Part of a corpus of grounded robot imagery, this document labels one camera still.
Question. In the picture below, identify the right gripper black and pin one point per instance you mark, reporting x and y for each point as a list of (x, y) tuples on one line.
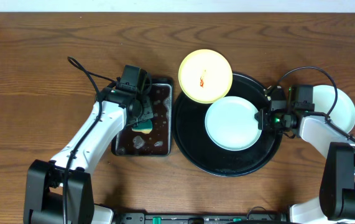
[(263, 117)]

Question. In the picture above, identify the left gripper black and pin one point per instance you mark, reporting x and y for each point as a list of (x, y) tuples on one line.
[(146, 112)]

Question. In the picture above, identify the green yellow sponge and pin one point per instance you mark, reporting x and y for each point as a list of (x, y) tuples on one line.
[(144, 127)]

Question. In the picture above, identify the pale green plate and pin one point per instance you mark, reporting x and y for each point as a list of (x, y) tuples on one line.
[(230, 123)]

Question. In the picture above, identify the light blue plate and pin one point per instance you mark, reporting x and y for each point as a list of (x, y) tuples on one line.
[(343, 114)]

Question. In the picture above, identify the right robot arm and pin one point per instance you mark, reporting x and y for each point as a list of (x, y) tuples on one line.
[(295, 112)]

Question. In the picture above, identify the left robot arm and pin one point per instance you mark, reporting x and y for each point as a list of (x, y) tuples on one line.
[(60, 190)]

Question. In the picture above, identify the black rectangular water tray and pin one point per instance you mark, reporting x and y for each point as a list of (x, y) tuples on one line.
[(158, 142)]

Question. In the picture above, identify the black round serving tray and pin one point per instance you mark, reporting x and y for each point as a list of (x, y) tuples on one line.
[(191, 137)]

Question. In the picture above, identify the yellow plate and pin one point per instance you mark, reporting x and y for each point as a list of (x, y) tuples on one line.
[(205, 76)]

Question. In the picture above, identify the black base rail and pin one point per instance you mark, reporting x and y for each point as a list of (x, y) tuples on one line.
[(252, 217)]

